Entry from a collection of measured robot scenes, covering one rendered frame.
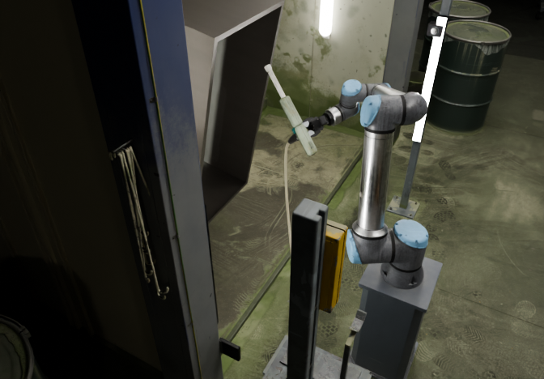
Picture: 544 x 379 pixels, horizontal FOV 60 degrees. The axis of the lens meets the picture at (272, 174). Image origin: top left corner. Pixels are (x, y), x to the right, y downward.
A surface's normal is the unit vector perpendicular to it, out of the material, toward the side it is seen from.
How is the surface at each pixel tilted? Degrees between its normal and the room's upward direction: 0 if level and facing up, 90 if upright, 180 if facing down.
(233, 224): 0
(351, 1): 90
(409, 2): 90
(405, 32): 90
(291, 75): 90
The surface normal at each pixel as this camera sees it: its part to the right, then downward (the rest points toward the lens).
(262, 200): 0.00, -0.81
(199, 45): -0.47, 0.51
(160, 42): 0.88, 0.29
